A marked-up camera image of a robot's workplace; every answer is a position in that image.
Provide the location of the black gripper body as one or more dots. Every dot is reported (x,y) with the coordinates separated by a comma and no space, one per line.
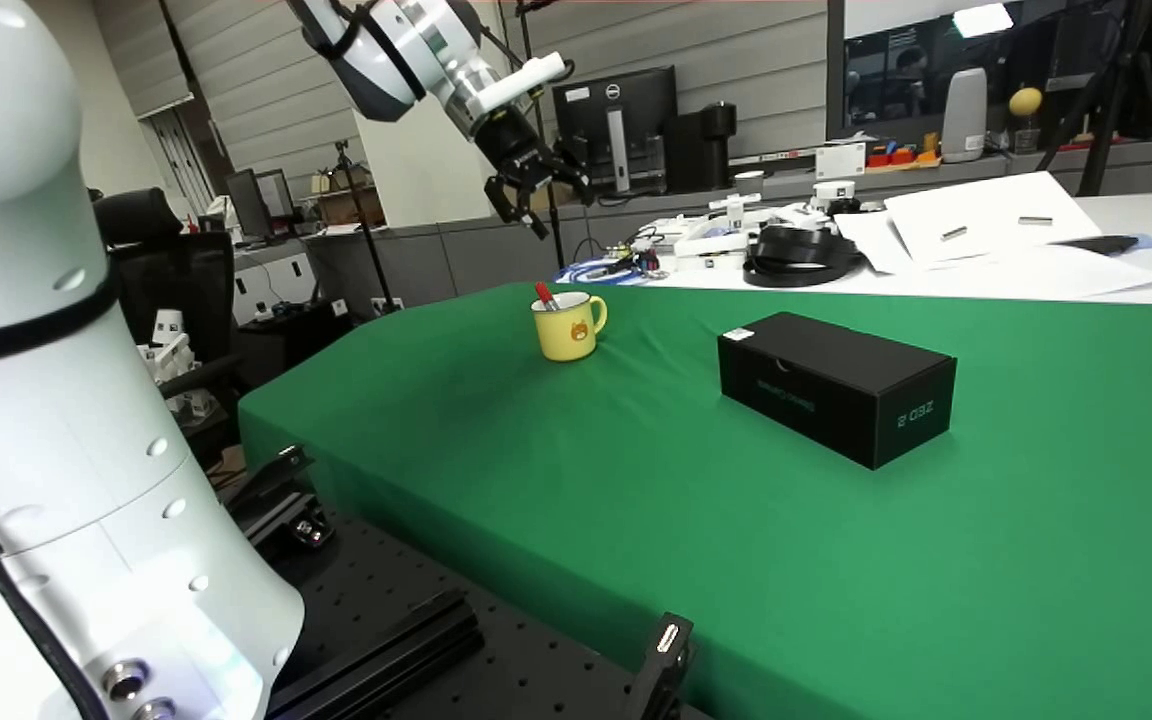
(518,146)

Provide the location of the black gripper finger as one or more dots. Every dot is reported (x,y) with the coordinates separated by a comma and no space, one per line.
(568,168)
(509,198)

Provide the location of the red marker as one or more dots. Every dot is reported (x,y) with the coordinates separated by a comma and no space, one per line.
(546,293)

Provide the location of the yellow enamel cup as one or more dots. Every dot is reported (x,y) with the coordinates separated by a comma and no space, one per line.
(560,339)

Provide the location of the black Dell monitor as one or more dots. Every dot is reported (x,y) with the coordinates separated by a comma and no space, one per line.
(641,122)

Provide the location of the black desktop computer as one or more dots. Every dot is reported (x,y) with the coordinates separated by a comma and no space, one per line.
(702,146)

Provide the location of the white electronics clutter pile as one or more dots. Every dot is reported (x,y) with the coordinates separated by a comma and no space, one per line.
(697,241)

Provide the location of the thin black light tripod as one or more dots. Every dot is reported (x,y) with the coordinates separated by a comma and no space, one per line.
(362,225)

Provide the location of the white small box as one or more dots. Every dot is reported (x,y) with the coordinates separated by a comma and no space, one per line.
(838,163)

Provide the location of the orange red small objects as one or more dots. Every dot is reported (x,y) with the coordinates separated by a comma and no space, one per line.
(903,152)

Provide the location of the black rectangular box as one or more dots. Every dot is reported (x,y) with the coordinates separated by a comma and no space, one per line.
(831,387)

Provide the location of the black office chair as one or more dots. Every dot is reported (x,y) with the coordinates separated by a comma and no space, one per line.
(178,282)

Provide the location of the white plastic figure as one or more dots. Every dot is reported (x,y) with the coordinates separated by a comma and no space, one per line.
(170,341)

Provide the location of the grey white speaker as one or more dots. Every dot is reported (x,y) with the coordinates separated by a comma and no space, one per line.
(967,112)

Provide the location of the green tablecloth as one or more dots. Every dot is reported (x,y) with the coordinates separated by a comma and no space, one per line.
(738,560)

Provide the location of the white paper sheets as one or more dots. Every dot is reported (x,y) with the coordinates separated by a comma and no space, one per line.
(1001,225)

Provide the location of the yellow ball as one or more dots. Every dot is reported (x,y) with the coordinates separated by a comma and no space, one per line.
(1025,102)

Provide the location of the black flat phone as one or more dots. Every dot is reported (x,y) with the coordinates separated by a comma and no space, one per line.
(1103,247)

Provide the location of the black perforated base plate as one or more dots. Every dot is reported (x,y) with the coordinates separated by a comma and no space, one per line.
(376,582)

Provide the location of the black aluminium rail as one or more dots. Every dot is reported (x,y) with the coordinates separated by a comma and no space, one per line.
(391,655)

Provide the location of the black camera tripod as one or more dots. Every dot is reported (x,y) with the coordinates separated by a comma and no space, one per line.
(1109,122)

